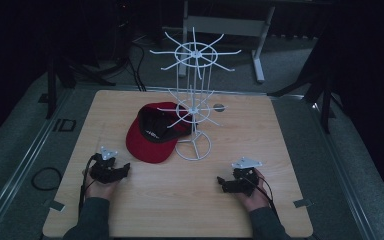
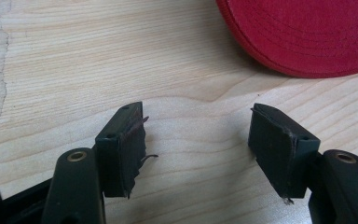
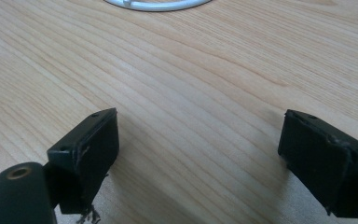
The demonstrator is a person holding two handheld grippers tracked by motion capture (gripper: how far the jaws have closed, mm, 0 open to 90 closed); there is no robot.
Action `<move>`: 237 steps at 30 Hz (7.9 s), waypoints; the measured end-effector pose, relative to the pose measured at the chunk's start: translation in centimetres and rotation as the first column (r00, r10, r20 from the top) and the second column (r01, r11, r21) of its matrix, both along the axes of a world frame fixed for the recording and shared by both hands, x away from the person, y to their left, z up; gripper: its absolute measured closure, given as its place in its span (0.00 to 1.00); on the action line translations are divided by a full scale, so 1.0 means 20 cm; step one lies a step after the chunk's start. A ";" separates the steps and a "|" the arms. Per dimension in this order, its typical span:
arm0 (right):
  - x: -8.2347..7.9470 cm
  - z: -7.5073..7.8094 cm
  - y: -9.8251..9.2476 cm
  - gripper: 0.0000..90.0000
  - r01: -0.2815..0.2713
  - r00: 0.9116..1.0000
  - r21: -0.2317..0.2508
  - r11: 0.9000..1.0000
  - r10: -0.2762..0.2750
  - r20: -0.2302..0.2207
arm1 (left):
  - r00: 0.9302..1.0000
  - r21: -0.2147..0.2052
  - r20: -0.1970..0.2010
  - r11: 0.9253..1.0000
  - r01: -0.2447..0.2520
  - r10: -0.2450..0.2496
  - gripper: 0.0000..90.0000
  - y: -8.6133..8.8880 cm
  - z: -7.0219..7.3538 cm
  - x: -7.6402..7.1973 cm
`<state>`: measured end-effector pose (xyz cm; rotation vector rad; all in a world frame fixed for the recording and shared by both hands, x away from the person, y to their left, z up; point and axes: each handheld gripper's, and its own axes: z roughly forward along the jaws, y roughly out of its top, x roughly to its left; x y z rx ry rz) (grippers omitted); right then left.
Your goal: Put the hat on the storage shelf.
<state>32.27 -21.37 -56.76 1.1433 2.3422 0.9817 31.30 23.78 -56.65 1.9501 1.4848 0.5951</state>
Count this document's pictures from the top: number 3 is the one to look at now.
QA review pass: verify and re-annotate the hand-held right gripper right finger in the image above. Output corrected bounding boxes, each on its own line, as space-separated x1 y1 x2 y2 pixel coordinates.
277 108 358 219

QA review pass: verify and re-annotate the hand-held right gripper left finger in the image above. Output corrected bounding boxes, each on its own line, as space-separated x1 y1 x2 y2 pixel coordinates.
42 107 120 224

